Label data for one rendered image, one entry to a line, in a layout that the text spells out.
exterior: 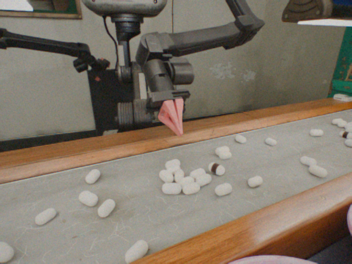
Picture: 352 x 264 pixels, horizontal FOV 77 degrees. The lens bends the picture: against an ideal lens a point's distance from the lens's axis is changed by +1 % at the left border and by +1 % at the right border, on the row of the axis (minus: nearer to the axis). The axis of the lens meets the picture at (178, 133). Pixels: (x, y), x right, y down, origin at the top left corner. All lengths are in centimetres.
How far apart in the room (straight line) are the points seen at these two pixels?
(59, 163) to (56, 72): 197
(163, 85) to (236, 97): 260
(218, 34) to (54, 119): 211
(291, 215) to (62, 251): 34
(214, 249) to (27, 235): 28
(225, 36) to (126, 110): 42
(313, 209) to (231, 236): 15
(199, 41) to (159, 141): 31
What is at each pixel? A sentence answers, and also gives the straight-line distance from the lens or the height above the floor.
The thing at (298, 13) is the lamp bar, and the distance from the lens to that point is 47.
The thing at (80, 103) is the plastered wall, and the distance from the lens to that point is 253.
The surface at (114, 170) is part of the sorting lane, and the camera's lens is 52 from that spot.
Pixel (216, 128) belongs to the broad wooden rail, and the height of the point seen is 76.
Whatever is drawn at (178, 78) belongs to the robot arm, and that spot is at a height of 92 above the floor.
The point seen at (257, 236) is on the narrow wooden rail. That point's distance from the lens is 35.
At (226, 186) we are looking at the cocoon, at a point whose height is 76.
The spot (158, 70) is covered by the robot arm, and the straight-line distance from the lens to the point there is 55.
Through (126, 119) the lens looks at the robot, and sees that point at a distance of 82.
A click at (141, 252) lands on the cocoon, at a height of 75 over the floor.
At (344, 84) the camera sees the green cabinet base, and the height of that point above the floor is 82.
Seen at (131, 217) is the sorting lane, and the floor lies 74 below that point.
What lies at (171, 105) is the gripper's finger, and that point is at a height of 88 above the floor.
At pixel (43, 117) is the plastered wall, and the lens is 261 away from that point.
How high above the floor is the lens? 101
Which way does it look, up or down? 23 degrees down
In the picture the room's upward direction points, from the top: straight up
